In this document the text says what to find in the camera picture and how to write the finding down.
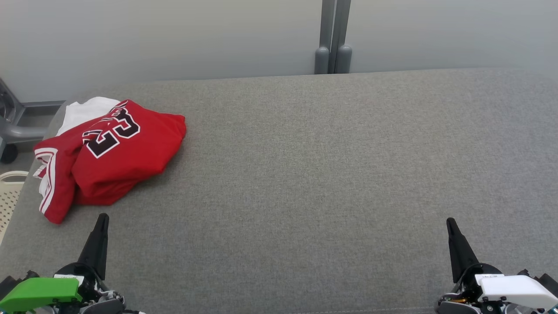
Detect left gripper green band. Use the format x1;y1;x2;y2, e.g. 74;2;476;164
0;213;127;314

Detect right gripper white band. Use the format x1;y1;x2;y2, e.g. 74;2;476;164
436;218;558;314

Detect red garment with white hem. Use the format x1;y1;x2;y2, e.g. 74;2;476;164
34;131;88;224

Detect red jersey shirt white sleeves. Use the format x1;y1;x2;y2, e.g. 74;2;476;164
57;97;187;205

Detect cream perforated laundry basket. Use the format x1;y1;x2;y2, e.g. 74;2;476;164
0;171;29;245

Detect black caster wheel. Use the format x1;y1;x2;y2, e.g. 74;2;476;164
0;144;19;164

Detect grey double partition post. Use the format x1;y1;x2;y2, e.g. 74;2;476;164
315;0;353;75

